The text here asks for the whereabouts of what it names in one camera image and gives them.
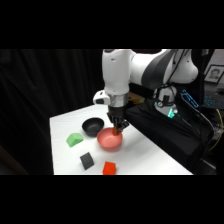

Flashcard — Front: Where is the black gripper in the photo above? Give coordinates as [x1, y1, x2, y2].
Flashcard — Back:
[106, 105, 131, 136]

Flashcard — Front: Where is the red bowl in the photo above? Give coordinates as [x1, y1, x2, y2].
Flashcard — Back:
[96, 127, 124, 152]

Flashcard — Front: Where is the black bowl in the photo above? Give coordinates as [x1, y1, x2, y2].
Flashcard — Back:
[81, 117, 105, 137]

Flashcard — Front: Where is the yellow wrist attachment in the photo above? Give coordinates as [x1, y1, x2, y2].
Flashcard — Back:
[128, 93, 146, 105]

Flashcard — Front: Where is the black robot stand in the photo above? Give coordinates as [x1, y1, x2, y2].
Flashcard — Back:
[124, 97, 215, 175]

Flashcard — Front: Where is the red cube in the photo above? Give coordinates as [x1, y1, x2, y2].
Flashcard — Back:
[102, 161, 117, 176]

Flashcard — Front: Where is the dark grey cube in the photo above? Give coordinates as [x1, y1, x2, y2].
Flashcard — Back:
[79, 151, 95, 171]

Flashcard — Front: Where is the green arch-roofed block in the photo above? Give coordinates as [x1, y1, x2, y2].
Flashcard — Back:
[65, 132, 85, 149]

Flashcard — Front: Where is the blue lit device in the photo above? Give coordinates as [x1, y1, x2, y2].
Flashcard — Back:
[181, 88, 200, 110]

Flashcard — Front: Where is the black curtain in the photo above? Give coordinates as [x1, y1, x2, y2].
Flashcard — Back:
[0, 49, 105, 176]

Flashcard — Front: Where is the framed portrait picture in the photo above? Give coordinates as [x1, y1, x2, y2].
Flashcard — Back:
[203, 64, 224, 85]

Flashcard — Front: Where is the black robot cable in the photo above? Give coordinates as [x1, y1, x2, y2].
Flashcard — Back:
[155, 49, 188, 102]

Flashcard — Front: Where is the yellow cable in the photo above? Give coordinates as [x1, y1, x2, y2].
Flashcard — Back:
[208, 108, 224, 152]

